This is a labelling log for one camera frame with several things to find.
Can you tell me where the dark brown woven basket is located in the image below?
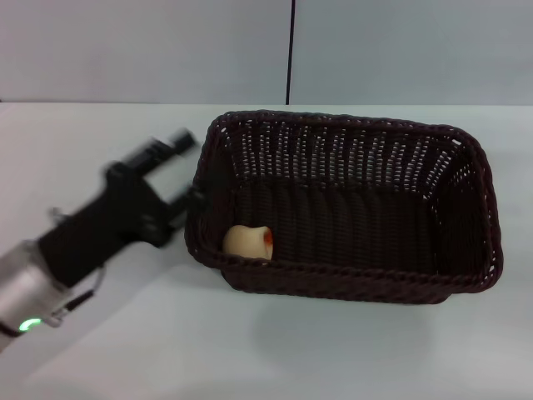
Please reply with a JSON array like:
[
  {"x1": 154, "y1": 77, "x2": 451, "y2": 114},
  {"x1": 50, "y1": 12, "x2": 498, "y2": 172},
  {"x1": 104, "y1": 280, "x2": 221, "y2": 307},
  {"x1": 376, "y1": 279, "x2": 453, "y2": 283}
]
[{"x1": 183, "y1": 109, "x2": 503, "y2": 308}]

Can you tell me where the thin grey wrist cable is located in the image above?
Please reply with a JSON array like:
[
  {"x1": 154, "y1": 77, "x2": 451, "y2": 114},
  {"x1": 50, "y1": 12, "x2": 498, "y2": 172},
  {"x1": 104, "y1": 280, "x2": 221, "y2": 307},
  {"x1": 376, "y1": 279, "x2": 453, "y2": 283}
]
[{"x1": 53, "y1": 264, "x2": 106, "y2": 322}]

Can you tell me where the thin dark vertical cable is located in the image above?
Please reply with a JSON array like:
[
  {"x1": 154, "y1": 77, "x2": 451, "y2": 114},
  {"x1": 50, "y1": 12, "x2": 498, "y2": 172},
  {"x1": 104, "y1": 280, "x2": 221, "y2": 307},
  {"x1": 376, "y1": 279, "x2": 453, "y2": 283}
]
[{"x1": 285, "y1": 0, "x2": 297, "y2": 106}]

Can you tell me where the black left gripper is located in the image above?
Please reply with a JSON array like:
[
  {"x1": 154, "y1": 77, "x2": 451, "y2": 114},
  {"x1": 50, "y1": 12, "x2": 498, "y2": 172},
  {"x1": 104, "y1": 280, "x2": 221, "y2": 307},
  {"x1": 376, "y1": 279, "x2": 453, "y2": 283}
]
[{"x1": 37, "y1": 127, "x2": 206, "y2": 289}]

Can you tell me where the cream bun with orange top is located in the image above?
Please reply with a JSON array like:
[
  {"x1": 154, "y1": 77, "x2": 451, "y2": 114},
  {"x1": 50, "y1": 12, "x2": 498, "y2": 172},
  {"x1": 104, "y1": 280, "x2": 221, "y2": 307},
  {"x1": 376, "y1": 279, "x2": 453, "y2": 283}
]
[{"x1": 222, "y1": 224, "x2": 275, "y2": 262}]

